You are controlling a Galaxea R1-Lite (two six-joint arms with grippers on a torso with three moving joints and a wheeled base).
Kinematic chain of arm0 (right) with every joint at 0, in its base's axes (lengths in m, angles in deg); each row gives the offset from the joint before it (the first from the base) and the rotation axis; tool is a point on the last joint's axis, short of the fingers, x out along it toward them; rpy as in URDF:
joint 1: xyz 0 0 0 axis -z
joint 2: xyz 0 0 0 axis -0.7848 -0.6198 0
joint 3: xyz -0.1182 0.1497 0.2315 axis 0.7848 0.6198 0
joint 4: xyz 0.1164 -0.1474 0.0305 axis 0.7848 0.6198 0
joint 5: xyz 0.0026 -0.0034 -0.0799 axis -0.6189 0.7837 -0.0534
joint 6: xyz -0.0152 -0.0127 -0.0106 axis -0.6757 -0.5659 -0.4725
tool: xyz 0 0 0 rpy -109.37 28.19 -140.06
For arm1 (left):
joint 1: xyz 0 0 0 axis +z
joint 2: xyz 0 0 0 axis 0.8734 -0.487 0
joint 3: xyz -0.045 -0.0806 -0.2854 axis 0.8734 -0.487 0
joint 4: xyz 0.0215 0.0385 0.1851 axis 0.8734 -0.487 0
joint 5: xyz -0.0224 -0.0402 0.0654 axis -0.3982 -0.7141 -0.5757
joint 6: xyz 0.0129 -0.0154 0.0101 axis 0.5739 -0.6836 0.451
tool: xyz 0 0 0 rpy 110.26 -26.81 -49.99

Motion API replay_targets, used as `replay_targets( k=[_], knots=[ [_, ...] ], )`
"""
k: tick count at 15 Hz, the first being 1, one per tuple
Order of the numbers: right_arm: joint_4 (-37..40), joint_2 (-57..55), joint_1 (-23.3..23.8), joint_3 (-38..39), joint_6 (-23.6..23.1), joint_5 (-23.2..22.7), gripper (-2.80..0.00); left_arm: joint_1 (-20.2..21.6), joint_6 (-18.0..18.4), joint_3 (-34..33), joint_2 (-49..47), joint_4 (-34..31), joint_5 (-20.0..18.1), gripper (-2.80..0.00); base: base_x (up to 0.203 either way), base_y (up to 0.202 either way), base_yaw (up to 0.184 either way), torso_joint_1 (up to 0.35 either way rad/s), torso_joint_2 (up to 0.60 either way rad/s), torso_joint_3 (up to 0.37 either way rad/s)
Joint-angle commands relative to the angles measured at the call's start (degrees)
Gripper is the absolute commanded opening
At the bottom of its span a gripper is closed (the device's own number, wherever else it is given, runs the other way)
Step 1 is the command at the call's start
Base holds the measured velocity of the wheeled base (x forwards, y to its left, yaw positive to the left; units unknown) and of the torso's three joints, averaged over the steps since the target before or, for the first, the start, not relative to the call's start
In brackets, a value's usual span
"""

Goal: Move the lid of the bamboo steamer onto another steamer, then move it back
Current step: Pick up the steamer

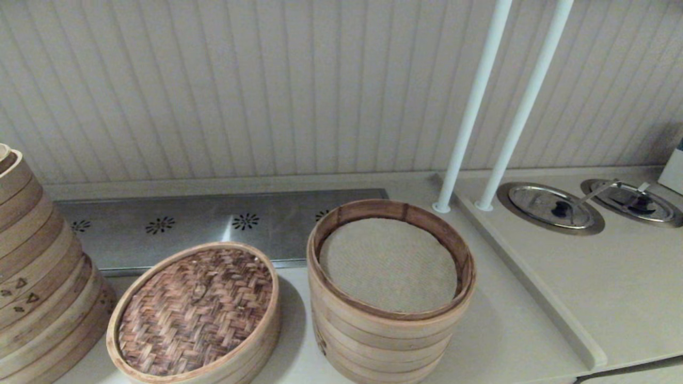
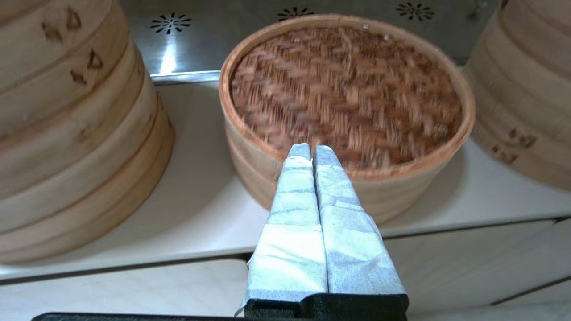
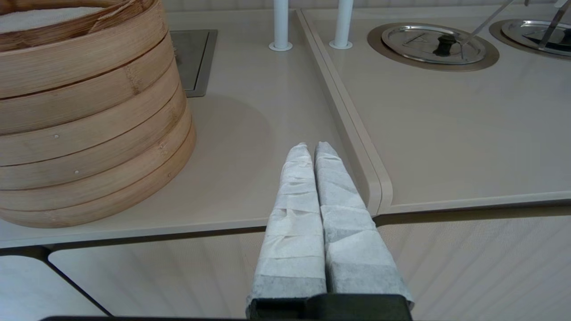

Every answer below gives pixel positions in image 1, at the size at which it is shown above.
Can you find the woven bamboo steamer lid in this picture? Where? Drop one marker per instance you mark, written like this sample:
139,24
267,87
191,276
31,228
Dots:
197,309

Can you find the grey steamer liner cloth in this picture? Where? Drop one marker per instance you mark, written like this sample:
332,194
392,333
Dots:
389,266

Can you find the bamboo steamer basket stack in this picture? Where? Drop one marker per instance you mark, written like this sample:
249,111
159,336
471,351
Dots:
373,346

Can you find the steel pot lid black knob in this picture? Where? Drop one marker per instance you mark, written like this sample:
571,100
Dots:
656,210
533,200

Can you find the tall bamboo steamer stack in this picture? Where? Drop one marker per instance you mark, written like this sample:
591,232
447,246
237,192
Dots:
42,277

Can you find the perforated stainless steel panel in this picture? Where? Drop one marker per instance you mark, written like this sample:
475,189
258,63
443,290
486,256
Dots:
187,234

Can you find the white metal pole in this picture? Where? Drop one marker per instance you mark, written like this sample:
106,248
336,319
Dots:
476,96
528,96

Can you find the white container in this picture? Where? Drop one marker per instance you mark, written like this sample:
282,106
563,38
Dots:
673,173

